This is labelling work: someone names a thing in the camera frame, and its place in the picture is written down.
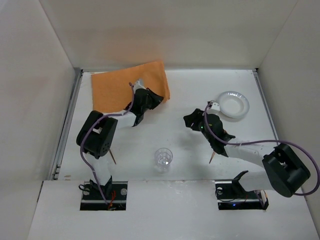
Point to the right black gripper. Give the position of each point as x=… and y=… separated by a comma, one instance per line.
x=194, y=119

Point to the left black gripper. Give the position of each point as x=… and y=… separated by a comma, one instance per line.
x=152, y=99

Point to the white paper plate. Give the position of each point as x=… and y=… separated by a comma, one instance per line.
x=233, y=104

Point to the orange cloth napkin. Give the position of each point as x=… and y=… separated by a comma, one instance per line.
x=111, y=91

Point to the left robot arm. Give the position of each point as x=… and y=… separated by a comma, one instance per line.
x=96, y=135

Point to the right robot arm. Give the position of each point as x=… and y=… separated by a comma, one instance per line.
x=285, y=171

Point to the copper spoon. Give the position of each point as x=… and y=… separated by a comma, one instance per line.
x=212, y=156

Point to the clear plastic cup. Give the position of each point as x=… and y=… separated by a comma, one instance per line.
x=163, y=158

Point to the copper fork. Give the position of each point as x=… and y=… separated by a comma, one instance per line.
x=112, y=156

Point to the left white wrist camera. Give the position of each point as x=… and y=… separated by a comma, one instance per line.
x=139, y=84

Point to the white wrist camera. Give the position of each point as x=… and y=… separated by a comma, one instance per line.
x=139, y=84
x=213, y=107

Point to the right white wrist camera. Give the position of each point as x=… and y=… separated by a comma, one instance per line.
x=213, y=107

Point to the right aluminium table rail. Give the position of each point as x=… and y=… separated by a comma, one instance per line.
x=266, y=107

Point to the aluminium table rail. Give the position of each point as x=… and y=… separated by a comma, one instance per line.
x=266, y=107
x=58, y=156

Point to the left aluminium table rail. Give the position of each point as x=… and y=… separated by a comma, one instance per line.
x=58, y=156

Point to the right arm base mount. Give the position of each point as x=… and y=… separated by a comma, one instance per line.
x=232, y=196

